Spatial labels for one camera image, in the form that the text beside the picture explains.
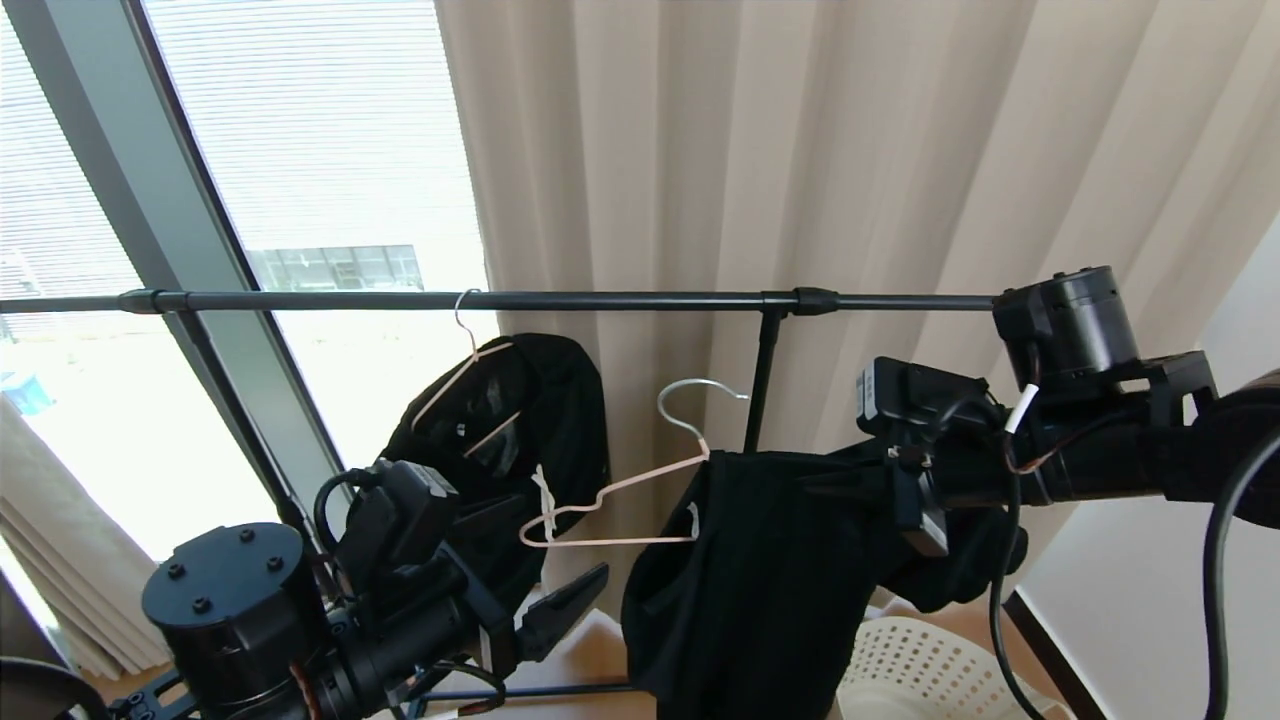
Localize black shorts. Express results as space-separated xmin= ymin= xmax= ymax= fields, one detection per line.
xmin=380 ymin=333 xmax=611 ymax=611

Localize window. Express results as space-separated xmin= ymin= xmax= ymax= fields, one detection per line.
xmin=0 ymin=0 xmax=501 ymax=561

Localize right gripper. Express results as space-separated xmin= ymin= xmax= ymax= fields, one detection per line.
xmin=888 ymin=415 xmax=1171 ymax=558

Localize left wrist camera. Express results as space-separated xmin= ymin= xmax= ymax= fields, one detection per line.
xmin=315 ymin=460 xmax=461 ymax=601

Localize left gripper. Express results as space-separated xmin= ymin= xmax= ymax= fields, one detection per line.
xmin=310 ymin=563 xmax=611 ymax=720

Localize black clothes rack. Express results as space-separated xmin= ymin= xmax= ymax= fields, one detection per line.
xmin=0 ymin=287 xmax=1001 ymax=720

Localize beige curtain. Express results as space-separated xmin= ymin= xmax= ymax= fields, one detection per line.
xmin=0 ymin=400 xmax=176 ymax=681
xmin=435 ymin=0 xmax=1280 ymax=621

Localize pink clothes hanger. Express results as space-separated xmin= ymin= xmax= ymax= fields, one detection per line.
xmin=412 ymin=288 xmax=526 ymax=459
xmin=518 ymin=378 xmax=751 ymax=549

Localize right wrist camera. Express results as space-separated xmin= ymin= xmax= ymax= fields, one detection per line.
xmin=857 ymin=357 xmax=1001 ymax=441

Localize white laundry basket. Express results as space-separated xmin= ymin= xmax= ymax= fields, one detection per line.
xmin=835 ymin=615 xmax=1076 ymax=720

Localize black garment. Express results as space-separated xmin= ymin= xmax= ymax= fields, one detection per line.
xmin=620 ymin=445 xmax=1029 ymax=720

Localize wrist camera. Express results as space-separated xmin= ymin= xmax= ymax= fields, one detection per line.
xmin=857 ymin=357 xmax=1001 ymax=441
xmin=315 ymin=460 xmax=461 ymax=601

